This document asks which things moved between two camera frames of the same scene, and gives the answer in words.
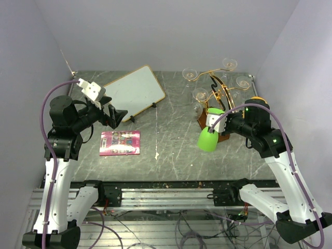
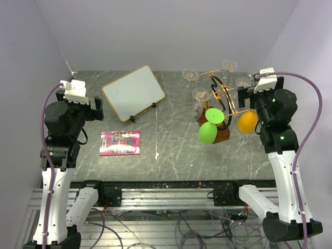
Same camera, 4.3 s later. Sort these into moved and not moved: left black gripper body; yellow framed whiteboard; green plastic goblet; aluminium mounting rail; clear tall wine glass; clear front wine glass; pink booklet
Moved: green plastic goblet; left black gripper body
Not moved: yellow framed whiteboard; pink booklet; aluminium mounting rail; clear tall wine glass; clear front wine glass
